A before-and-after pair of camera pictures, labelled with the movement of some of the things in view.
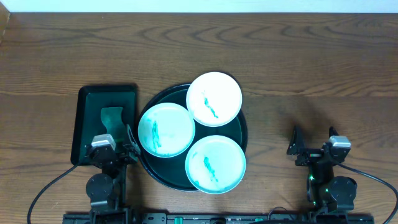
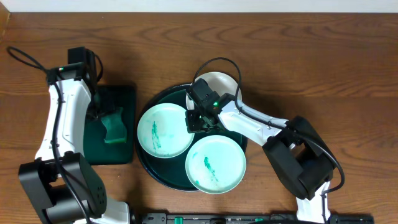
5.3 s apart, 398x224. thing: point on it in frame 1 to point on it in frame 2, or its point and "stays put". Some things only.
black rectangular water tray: x=87 y=122 stays put
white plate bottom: x=216 y=164 stays put
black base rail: x=217 y=218 stays put
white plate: x=166 y=130 stays put
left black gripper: x=117 y=152 to x=96 y=111
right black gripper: x=309 y=155 to x=192 y=127
